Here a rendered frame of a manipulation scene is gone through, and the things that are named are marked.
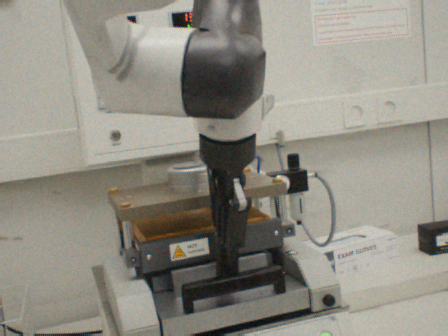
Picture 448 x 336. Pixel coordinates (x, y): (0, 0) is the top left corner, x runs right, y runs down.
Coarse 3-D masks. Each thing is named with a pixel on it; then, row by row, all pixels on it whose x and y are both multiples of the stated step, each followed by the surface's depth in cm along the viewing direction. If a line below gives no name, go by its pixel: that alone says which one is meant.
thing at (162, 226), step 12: (156, 216) 102; (168, 216) 101; (180, 216) 100; (192, 216) 98; (204, 216) 98; (252, 216) 95; (264, 216) 94; (144, 228) 95; (156, 228) 94; (168, 228) 93; (180, 228) 92; (192, 228) 91; (204, 228) 91; (144, 240) 90
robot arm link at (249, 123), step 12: (264, 96) 74; (252, 108) 71; (264, 108) 75; (204, 120) 71; (216, 120) 70; (228, 120) 70; (240, 120) 70; (252, 120) 71; (204, 132) 71; (216, 132) 71; (228, 132) 71; (240, 132) 71; (252, 132) 72
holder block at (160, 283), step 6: (264, 252) 96; (270, 258) 95; (204, 264) 93; (270, 264) 95; (174, 270) 92; (144, 276) 98; (150, 276) 91; (156, 276) 90; (162, 276) 90; (168, 276) 90; (150, 282) 92; (156, 282) 90; (162, 282) 90; (168, 282) 91; (156, 288) 90; (162, 288) 90; (168, 288) 91
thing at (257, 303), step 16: (256, 256) 90; (176, 272) 86; (192, 272) 87; (208, 272) 88; (176, 288) 87; (256, 288) 87; (272, 288) 86; (288, 288) 86; (304, 288) 85; (160, 304) 85; (176, 304) 84; (208, 304) 83; (224, 304) 82; (240, 304) 82; (256, 304) 83; (272, 304) 84; (288, 304) 84; (304, 304) 85; (160, 320) 80; (176, 320) 80; (192, 320) 80; (208, 320) 81; (224, 320) 82; (240, 320) 82
